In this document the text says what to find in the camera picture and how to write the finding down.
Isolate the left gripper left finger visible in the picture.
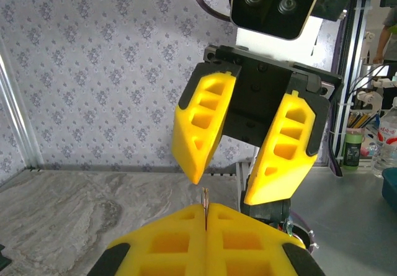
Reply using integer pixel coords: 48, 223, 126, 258
88, 203, 208, 276

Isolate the dark blue bin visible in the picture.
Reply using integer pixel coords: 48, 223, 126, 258
381, 167, 397, 215

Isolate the person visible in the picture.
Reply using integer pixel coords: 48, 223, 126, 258
373, 17, 397, 65

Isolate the aluminium table edge rail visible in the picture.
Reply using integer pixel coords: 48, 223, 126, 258
24, 163, 237, 178

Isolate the clear water bottle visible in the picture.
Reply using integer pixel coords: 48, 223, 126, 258
370, 97, 397, 179

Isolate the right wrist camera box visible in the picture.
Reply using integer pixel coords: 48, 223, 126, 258
228, 0, 326, 40

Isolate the green pencil cup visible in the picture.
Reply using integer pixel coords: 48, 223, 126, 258
342, 127, 366, 171

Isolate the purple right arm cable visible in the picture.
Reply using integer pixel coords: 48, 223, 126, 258
189, 0, 233, 22

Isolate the black frame post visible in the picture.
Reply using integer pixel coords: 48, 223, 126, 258
331, 0, 367, 177

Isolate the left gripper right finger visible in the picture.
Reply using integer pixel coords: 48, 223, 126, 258
207, 202, 325, 276

